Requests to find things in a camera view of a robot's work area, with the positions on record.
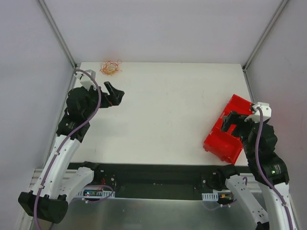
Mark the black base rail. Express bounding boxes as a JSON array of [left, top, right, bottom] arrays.
[[68, 161, 250, 199]]

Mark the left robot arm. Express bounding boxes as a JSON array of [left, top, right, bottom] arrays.
[[18, 81, 125, 224]]

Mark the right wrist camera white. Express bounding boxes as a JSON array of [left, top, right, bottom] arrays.
[[244, 102, 272, 123]]

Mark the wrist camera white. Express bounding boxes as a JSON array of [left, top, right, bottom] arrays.
[[74, 69, 96, 91], [244, 102, 272, 123]]

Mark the red plastic compartment bin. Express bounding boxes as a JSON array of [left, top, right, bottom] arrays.
[[203, 94, 252, 164]]

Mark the yellow thin cable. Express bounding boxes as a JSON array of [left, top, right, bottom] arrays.
[[100, 58, 123, 77]]

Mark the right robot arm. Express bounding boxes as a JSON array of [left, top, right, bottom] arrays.
[[212, 104, 297, 230]]

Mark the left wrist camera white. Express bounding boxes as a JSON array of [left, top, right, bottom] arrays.
[[74, 69, 96, 91]]

